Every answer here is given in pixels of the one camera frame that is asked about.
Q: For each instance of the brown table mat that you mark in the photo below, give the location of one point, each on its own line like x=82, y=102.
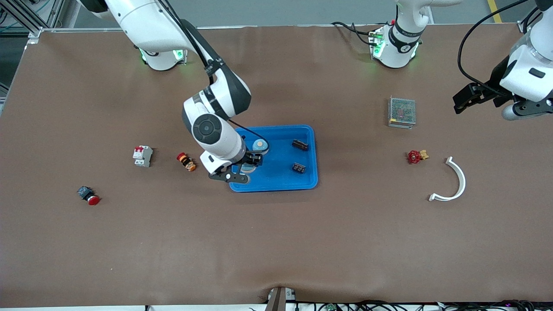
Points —
x=276, y=237

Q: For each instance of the orange emergency stop switch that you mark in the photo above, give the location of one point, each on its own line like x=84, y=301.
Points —
x=186, y=162

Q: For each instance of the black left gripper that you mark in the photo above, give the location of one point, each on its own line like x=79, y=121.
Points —
x=495, y=87

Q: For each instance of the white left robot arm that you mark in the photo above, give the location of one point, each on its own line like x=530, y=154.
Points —
x=402, y=47

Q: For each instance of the red mushroom push button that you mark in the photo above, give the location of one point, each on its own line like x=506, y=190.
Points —
x=92, y=199

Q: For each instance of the metal mesh power supply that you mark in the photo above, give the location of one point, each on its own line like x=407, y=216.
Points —
x=402, y=112

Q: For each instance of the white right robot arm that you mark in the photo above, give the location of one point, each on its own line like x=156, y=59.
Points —
x=142, y=21

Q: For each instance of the aluminium frame post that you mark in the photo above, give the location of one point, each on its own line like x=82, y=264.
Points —
x=58, y=13
x=525, y=26

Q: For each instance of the white curved plastic bracket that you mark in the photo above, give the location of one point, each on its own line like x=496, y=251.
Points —
x=463, y=181

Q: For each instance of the blue plastic tray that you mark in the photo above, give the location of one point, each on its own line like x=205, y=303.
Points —
x=285, y=181

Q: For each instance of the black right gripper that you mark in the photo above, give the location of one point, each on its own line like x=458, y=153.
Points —
x=249, y=160

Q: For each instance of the white circuit breaker red switches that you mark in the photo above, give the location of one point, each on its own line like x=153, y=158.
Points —
x=142, y=156

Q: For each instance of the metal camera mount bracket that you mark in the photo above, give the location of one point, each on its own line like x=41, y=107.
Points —
x=278, y=300

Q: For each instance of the light blue service bell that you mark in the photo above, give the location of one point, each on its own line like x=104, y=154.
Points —
x=260, y=144
x=248, y=169

